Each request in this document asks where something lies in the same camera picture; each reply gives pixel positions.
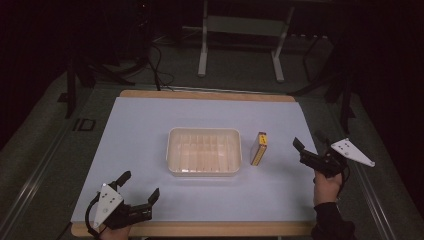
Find person's right hand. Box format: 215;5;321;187
312;170;344;207

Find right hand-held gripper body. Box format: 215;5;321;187
298;137;376;179

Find black tripod stand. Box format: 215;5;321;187
57;0;162;120
287;33;357;135

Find pale blue table mat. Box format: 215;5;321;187
70;96;318;224

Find white plastic tray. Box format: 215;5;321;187
165;126;242;177

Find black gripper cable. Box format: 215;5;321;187
335;163;352;200
84;192;102;238

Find yellow small box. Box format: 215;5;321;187
249;131;268;167

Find person's left hand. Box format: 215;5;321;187
98;224;133;240

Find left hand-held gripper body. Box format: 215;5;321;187
92;181;155;234

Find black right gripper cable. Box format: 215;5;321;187
335;163;352;200

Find black floor cable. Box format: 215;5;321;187
146;43;176;90

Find white metal stand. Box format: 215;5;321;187
197;0;296;84

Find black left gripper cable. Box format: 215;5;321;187
84;192;102;238

